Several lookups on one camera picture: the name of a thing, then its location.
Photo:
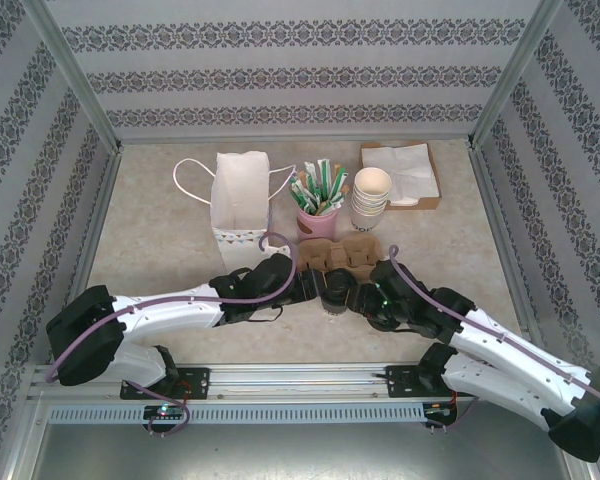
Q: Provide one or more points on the coffee cup with dark sleeve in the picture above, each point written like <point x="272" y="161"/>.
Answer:
<point x="336" y="302"/>

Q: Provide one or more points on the brown pulp cup carrier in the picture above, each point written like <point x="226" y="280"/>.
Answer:
<point x="360" y="250"/>

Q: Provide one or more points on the green white stirrer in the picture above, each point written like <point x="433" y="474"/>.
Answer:
<point x="339" y="182"/>
<point x="347" y="187"/>
<point x="312" y="175"/>
<point x="300" y="190"/>
<point x="325" y="172"/>

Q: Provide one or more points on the white paper carrier bag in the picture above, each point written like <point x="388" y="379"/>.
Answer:
<point x="240" y="190"/>

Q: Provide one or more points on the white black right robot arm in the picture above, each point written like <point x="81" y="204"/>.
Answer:
<point x="505" y="345"/>

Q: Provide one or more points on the pink stirrer holder cup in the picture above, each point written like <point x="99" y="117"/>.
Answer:
<point x="317" y="227"/>

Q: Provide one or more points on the wooden stirrer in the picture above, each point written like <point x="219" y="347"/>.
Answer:
<point x="321" y="207"/>

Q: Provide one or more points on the small circuit board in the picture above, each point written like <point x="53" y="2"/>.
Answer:
<point x="440" y="409"/>
<point x="165" y="411"/>

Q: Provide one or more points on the brown cardboard napkin tray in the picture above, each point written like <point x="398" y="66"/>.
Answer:
<point x="430" y="203"/>

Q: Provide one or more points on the white paper napkin stack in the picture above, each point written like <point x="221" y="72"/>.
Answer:
<point x="405" y="170"/>

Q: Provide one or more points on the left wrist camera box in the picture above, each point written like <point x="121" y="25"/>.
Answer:
<point x="272" y="275"/>

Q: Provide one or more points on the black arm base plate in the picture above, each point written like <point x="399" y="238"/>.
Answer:
<point x="197" y="382"/>
<point x="400" y="382"/>

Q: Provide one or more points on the grey metal base plate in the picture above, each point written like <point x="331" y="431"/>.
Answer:
<point x="300" y="455"/>

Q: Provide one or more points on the aluminium frame post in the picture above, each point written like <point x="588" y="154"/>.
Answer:
<point x="515" y="70"/>
<point x="75" y="75"/>

